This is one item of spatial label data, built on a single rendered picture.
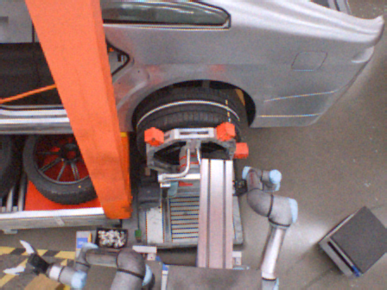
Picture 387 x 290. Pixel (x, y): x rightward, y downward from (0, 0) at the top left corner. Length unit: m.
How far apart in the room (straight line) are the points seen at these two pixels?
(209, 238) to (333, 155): 2.75
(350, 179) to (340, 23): 1.85
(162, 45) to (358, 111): 2.56
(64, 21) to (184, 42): 0.96
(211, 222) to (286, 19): 1.22
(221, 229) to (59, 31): 0.69
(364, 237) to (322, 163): 0.82
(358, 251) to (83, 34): 2.53
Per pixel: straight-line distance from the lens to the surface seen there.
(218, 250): 1.10
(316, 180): 3.60
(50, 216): 2.92
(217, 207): 1.14
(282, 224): 2.02
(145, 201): 2.87
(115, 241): 2.62
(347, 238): 3.15
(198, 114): 2.26
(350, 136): 3.94
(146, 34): 1.95
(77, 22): 1.13
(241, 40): 2.03
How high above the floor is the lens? 3.10
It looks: 63 degrees down
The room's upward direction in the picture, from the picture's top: 10 degrees clockwise
